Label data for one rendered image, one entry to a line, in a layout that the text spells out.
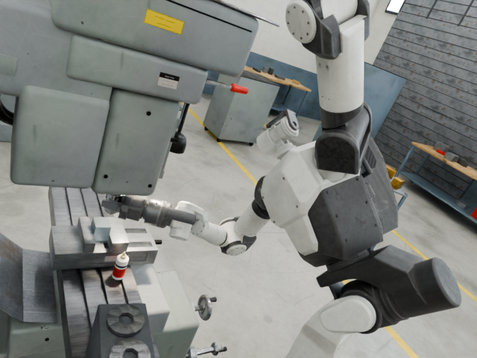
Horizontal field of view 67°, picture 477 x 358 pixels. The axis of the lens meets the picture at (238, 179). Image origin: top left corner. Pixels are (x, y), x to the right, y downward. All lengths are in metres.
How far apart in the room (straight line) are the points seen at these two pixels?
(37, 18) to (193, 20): 0.32
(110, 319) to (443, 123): 8.31
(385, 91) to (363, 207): 5.90
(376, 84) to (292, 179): 6.02
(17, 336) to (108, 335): 0.42
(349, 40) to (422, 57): 8.80
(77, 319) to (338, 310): 0.74
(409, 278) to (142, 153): 0.74
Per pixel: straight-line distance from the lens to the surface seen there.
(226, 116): 5.58
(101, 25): 0.87
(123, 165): 1.04
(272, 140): 1.04
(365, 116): 0.88
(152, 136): 1.02
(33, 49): 0.90
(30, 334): 1.32
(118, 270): 1.32
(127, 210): 1.16
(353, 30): 0.71
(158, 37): 0.90
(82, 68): 0.90
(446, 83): 9.02
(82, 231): 1.35
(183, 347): 1.66
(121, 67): 0.91
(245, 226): 1.31
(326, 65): 0.73
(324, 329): 1.04
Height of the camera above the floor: 1.89
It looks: 23 degrees down
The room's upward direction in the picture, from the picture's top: 22 degrees clockwise
